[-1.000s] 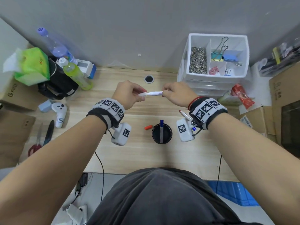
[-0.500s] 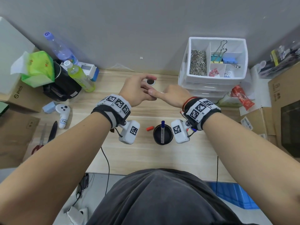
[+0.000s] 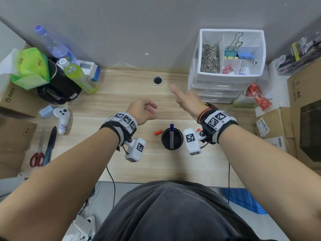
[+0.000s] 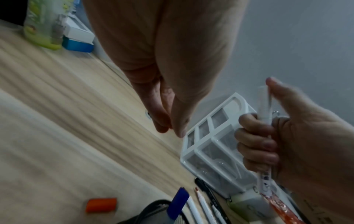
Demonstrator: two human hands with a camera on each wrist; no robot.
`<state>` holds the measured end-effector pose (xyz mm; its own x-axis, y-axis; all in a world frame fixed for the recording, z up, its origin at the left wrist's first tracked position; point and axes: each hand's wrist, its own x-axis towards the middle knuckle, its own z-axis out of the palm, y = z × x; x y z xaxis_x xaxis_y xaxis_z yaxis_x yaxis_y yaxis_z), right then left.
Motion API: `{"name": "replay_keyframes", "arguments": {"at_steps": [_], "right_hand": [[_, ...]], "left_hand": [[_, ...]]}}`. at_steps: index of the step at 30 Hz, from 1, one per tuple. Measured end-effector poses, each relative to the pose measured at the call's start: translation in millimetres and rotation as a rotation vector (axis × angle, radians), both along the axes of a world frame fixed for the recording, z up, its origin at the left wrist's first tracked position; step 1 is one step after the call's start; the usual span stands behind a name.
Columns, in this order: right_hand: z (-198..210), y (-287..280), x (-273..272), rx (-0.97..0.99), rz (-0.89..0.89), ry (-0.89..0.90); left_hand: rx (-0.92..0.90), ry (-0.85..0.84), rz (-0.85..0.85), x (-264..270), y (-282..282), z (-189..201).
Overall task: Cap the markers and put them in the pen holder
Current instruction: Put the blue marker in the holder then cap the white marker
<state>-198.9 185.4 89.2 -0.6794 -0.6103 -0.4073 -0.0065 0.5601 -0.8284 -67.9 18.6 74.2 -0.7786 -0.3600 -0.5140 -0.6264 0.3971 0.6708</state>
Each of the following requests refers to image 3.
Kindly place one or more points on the person's right hand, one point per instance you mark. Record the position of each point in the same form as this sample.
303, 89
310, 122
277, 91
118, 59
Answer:
191, 102

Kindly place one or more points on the person's left hand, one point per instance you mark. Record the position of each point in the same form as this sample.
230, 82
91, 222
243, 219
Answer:
139, 111

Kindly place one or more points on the person's right fingers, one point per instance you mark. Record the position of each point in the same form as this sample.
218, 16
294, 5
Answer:
176, 92

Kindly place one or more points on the person's left thumb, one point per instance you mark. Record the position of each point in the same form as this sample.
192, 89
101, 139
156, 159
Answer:
153, 116

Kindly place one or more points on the person's left forearm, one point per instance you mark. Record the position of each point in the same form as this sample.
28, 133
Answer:
57, 183

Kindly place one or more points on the person's right forearm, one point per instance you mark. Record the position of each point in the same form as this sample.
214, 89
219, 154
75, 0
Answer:
268, 173

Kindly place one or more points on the orange pen cap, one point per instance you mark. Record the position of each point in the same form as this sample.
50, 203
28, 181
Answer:
157, 133

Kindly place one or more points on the blue marker pen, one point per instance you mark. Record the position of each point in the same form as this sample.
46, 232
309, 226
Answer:
172, 135

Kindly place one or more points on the black round pen cup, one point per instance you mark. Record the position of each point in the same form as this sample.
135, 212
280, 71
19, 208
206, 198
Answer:
166, 144

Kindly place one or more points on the left wristband with marker tags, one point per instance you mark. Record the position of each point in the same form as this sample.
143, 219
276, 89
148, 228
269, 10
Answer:
122, 124

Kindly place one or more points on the wristband with marker tags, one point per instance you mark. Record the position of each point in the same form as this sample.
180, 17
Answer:
217, 122
122, 124

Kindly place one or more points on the pile of metal paper clips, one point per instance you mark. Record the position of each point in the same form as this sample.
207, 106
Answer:
210, 58

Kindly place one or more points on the white drawer organizer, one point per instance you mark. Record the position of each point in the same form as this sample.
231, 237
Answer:
225, 85

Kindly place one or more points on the right wristband with marker tags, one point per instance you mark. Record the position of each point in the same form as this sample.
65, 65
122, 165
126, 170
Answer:
217, 122

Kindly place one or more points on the pink small binder clips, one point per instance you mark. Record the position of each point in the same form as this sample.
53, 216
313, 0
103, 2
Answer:
227, 70

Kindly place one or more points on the pale green packet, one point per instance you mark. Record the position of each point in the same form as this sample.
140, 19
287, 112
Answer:
242, 102

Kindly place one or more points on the green binder clip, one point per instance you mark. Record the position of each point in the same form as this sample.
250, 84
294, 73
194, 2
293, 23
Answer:
232, 51

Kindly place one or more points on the small blue binder clip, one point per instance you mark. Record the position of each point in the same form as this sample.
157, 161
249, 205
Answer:
242, 71

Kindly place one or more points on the large blue binder clip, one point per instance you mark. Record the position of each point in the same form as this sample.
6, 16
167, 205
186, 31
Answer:
245, 55

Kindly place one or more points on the white and blue box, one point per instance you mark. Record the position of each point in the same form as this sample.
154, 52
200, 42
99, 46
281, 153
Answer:
89, 69

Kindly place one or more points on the red snack packet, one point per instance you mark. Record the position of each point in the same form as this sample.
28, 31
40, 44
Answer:
259, 97

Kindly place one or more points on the green drink bottle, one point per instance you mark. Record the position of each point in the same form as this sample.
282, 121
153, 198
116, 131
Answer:
79, 77

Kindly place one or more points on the white handheld controller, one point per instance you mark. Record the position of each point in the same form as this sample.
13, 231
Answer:
62, 120

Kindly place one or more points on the person's dark grey shirt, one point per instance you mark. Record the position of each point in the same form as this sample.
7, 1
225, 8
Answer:
173, 213

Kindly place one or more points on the white paper sheet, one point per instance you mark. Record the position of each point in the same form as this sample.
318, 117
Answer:
275, 97

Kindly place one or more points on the small cardboard box with labels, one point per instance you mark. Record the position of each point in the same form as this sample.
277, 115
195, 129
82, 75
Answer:
273, 127

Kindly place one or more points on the light blue eraser block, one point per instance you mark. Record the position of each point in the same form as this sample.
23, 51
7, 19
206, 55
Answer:
46, 112

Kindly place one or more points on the black utility knife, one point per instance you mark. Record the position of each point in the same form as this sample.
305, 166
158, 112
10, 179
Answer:
50, 145

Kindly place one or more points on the clear bottle with purple cap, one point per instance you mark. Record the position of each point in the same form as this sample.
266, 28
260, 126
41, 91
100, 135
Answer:
54, 46

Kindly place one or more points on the blue plastic crate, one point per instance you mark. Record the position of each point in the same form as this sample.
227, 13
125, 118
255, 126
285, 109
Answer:
247, 200

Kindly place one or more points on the clear bag of items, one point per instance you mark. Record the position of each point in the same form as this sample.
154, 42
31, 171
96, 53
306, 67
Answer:
301, 56

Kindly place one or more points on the white power adapter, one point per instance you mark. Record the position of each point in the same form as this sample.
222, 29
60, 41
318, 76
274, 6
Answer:
85, 227

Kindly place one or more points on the large cardboard box with window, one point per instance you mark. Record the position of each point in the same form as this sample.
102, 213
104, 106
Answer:
307, 117

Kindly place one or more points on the green tissue pack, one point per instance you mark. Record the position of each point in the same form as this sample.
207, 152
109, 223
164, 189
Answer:
28, 66

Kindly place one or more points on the printed brown cardboard box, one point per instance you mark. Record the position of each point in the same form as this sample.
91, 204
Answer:
17, 100

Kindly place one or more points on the plain flat cardboard box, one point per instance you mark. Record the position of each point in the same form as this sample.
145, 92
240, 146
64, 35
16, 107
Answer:
13, 145

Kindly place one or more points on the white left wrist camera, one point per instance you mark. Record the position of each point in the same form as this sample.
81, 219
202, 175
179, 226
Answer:
135, 149

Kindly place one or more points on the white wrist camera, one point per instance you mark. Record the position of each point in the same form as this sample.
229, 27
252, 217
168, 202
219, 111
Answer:
191, 141
135, 149

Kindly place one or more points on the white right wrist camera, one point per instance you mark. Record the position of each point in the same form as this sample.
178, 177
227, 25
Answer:
191, 141

